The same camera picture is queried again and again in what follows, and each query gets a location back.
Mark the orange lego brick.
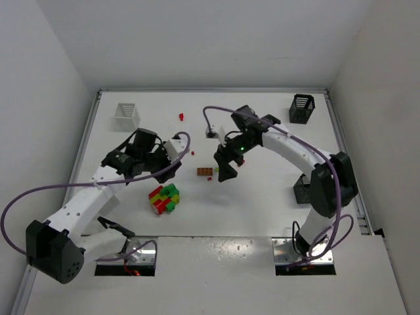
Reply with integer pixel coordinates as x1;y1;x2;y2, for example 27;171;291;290
196;167;213;177

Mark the lego brick cluster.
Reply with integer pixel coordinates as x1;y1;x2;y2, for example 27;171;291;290
148;184;180;216

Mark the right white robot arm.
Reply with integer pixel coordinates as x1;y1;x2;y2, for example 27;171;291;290
213;105;358;265

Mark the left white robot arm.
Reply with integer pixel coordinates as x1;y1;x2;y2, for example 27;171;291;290
26;128;190;284

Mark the white slotted container far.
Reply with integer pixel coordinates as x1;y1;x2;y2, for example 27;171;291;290
111;103;140;133

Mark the white slotted container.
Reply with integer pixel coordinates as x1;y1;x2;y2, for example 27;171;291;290
111;103;140;133
98;196;120;217

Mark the white slotted container near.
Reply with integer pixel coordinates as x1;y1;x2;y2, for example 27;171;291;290
98;196;120;217

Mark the black slotted container far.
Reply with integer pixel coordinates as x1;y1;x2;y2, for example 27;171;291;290
289;94;315;125

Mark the black slotted container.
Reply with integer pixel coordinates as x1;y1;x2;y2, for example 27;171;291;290
289;94;315;125
293;174;310;205

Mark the black slotted container near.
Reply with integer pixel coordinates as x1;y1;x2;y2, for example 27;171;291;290
293;174;310;205

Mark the white front platform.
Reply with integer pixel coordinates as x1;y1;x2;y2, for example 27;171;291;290
18;236;406;314

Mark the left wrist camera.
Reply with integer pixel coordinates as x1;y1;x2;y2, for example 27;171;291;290
163;138;186;162

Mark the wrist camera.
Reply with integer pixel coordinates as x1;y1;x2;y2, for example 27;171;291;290
205;125;226;146
163;138;186;162

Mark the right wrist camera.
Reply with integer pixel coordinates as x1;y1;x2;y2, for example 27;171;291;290
205;125;226;146

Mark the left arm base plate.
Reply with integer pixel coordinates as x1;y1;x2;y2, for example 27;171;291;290
96;237;158;266

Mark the black base cable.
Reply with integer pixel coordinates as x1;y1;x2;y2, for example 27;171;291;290
291;220;305;253

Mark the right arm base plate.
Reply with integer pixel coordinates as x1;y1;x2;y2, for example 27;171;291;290
272;238;334;266

